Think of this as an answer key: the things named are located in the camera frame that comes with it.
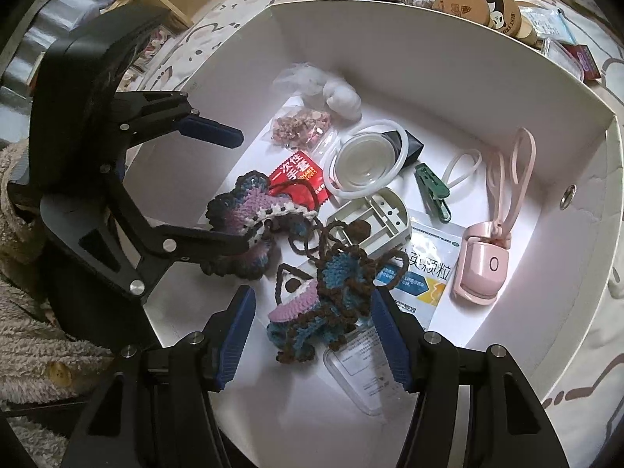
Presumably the clear plastic case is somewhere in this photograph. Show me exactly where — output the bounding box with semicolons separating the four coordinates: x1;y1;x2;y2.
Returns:
539;39;584;77

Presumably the small black triangular packet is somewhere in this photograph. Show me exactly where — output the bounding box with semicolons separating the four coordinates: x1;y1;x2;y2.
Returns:
384;126;426;165

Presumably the clear plastic card holder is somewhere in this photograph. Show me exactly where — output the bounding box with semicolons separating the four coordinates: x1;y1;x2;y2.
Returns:
323;326;406;418

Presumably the white cardboard box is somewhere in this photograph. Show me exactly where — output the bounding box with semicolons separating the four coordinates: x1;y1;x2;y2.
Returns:
117;0;618;468

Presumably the green plastic clip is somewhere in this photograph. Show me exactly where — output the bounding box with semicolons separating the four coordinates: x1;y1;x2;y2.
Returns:
413;162;452;221

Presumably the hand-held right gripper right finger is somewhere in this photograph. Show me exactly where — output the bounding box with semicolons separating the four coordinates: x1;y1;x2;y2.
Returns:
372;287;561;468

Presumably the purple crochet piece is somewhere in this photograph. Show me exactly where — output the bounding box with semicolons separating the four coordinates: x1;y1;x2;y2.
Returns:
205;170;323;282

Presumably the pink handheld fan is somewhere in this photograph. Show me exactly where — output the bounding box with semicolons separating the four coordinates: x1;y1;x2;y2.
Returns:
450;127;538;309

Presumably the pile of pink snack packets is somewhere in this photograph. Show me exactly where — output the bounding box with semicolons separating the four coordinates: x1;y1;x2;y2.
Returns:
119;29;172;89

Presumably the white cotton in plastic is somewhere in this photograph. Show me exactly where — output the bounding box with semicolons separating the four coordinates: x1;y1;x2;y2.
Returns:
272;61;365;121

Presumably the beige fleece robe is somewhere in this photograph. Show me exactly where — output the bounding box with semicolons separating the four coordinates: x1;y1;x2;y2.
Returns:
0;273;124;403

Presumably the red printed packet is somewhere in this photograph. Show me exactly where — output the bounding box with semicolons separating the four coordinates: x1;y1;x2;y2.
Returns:
267;152;333;206

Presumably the bag of pink beads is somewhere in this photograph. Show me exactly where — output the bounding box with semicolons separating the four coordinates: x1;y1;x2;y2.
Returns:
269;108;338;150

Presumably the grey plastic frame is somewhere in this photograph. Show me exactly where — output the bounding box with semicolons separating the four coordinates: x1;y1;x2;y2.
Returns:
323;186;411;255

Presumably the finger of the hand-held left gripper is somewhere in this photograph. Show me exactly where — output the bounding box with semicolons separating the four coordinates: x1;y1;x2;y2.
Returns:
41;167;267;304
114;89;245;150

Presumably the white cord loop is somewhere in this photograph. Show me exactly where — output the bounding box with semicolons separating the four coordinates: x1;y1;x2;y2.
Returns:
440;150;484;192

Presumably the white blue medicine sachet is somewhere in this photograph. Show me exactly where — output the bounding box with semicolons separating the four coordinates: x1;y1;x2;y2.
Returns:
375;209;462;333

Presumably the round cork coaster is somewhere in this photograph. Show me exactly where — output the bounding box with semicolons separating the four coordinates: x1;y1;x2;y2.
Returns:
431;0;484;21

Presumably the blue brown crochet piece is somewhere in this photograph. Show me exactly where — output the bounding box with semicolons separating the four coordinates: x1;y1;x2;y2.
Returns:
264;218;411;365

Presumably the wooden bedside shelf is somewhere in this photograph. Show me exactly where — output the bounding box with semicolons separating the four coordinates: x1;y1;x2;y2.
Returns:
139;0;197;31

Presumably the white plastic ring lid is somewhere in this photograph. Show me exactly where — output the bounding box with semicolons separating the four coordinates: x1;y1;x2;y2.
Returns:
323;118;411;202

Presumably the round figure print coaster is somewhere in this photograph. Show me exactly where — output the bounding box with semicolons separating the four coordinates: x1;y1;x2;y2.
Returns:
480;0;522;36

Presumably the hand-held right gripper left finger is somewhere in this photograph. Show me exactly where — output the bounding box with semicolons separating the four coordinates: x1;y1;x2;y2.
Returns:
58;285;257;468

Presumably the blue white packet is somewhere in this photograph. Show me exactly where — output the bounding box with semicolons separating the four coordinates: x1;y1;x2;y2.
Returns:
528;6;579;46

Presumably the small red box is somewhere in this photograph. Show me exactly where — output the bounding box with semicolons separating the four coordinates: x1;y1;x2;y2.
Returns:
565;44;604;82

